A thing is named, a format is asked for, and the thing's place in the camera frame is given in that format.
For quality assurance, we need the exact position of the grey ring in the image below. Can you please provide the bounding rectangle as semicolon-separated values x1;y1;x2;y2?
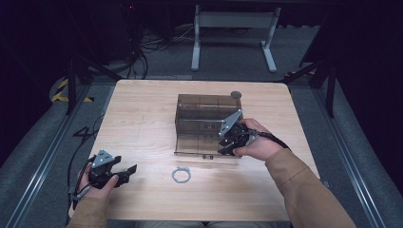
171;166;192;184

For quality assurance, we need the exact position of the brown transparent drawer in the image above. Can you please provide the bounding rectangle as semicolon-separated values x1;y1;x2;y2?
173;119;244;159

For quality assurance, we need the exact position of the right hand-held gripper cable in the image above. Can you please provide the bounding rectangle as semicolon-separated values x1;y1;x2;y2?
249;128;291;150

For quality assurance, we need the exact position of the bundle of floor cables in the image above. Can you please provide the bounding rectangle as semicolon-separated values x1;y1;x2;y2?
125;24;198;80

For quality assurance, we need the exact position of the yellow black hazard tape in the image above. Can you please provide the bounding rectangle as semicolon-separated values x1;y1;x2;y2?
49;77;95;104

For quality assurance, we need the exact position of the hand-held gripper cable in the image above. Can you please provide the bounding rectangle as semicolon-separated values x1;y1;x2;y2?
249;128;291;150
66;113;106;222

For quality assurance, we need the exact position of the brown transparent drawer organizer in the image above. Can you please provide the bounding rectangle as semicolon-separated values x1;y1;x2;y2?
174;93;245;143

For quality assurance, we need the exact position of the person's left hand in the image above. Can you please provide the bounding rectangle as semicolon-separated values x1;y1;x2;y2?
77;162;120;200

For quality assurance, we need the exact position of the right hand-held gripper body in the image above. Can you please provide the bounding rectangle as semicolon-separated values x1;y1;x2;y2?
218;108;259;154

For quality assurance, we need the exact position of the black metal stand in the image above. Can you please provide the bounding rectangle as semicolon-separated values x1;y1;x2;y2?
64;52;124;116
280;56;337;119

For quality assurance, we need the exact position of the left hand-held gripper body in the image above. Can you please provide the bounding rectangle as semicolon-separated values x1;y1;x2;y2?
86;149;124;190

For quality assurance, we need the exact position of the left hand-held gripper cable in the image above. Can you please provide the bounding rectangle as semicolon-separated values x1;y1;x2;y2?
66;113;106;222

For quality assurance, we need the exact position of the metal floor rail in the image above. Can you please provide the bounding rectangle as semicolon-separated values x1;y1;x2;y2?
4;83;93;228
311;85;388;228

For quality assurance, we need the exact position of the person's right hand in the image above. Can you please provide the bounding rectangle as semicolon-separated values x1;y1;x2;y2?
232;118;283;162

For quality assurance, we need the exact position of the white metal table frame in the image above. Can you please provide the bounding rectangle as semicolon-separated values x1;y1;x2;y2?
190;4;282;73

